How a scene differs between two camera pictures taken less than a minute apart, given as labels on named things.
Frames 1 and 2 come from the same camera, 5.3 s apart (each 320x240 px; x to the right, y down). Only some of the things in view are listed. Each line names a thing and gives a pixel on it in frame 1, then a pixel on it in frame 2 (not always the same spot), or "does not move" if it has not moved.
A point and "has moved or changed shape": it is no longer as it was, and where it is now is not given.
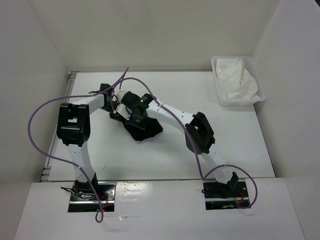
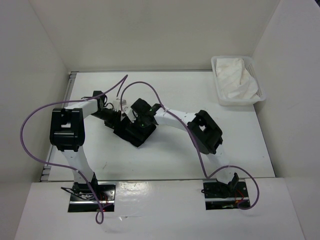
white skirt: (234, 82) does not move
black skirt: (153, 128) has moved or changed shape
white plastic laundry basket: (249, 65) does not move
